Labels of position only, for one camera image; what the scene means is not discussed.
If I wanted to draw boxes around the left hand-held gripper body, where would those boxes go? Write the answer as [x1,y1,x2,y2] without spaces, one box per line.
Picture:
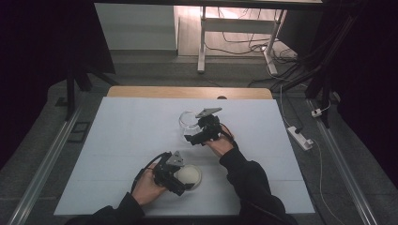
[153,150,186,190]

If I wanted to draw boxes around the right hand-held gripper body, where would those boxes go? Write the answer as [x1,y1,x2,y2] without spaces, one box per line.
[195,107,227,144]

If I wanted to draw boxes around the clear glass jar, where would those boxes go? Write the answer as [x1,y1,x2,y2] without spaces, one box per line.
[178,110,205,143]

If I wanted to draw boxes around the white round jar lid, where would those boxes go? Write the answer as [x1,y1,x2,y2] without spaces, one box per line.
[174,164,203,192]

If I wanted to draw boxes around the person's right hand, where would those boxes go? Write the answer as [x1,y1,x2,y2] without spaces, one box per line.
[205,126,236,158]

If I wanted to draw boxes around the person's left hand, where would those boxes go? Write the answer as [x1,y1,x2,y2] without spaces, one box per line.
[130,170,167,207]

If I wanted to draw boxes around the wooden table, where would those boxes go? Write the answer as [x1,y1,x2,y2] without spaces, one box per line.
[107,85,274,100]

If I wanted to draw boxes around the white table cover sheet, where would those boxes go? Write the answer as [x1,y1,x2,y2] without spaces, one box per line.
[54,96,315,218]

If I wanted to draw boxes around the white power strip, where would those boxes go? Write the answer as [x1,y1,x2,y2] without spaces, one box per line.
[286,126,314,152]

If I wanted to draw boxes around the black metal stand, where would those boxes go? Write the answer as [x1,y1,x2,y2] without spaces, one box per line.
[271,12,360,129]
[64,60,120,122]

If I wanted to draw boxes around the black curtain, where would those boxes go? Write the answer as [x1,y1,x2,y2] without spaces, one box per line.
[325,0,398,195]
[0,0,117,158]

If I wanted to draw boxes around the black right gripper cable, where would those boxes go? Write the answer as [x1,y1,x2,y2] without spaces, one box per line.
[219,123,236,143]

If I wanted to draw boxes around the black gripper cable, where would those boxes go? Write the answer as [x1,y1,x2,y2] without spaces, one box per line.
[130,151,173,193]
[219,123,236,143]

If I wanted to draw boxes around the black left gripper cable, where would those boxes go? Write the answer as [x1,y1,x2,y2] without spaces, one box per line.
[130,151,173,193]

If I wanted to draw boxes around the tangle of black cables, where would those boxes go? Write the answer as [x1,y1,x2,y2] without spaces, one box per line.
[205,7,301,92]

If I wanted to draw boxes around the black rectangular floor frame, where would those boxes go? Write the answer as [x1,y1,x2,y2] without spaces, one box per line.
[67,121,92,144]

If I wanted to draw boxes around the white desk frame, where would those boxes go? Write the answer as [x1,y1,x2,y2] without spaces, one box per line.
[196,6,287,76]

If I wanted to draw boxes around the thin white cable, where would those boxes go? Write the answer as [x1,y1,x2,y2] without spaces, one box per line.
[312,139,345,225]

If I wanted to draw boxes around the aluminium floor rail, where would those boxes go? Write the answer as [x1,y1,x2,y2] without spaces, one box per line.
[307,98,380,225]
[8,105,84,225]

